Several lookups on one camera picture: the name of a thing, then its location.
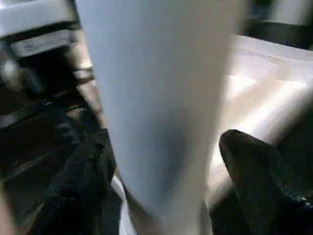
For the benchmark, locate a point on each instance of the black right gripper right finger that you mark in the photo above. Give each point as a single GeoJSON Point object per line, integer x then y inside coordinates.
{"type": "Point", "coordinates": [264, 183]}

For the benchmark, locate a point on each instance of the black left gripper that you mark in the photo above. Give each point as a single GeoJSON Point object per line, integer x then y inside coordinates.
{"type": "Point", "coordinates": [36, 110]}

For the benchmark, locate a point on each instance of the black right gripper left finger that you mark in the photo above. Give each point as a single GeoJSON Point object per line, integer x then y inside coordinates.
{"type": "Point", "coordinates": [80, 186]}

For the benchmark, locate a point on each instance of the white plastic table top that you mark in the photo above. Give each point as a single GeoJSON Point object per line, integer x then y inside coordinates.
{"type": "Point", "coordinates": [269, 73]}

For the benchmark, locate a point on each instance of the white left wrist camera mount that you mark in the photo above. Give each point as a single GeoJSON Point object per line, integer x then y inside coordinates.
{"type": "Point", "coordinates": [29, 14]}

